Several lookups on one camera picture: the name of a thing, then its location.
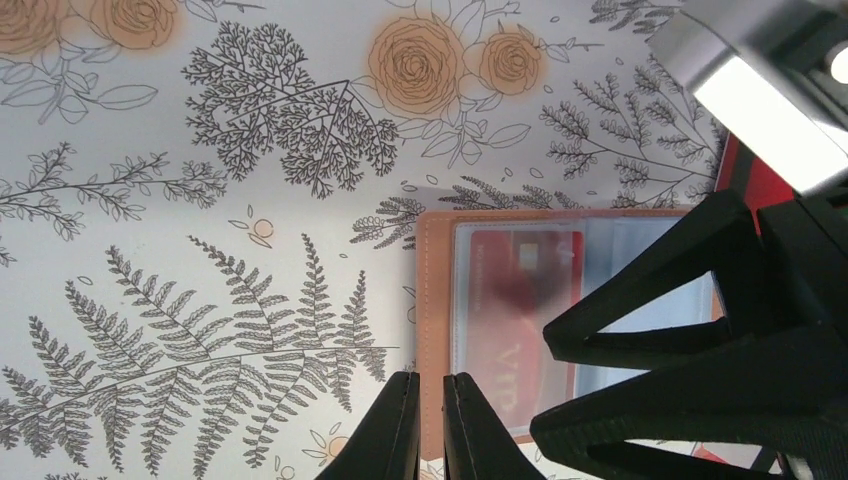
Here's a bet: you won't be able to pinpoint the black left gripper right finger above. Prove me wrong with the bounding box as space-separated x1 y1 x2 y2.
443 373 544 480

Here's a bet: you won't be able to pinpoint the red card pair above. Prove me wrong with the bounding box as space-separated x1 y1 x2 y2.
715 133 795 229

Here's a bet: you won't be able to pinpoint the tan leather card holder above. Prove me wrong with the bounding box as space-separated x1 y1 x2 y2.
415 209 681 460

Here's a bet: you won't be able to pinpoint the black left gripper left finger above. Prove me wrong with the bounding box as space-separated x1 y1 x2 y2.
318 371 420 480

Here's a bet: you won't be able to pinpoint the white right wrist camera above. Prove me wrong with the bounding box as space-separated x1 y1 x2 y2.
648 0 847 195

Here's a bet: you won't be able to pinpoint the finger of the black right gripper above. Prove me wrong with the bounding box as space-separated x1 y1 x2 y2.
543 190 769 370
530 327 847 479

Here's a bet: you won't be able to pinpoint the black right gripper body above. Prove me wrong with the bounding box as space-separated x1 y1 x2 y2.
757 192 847 338

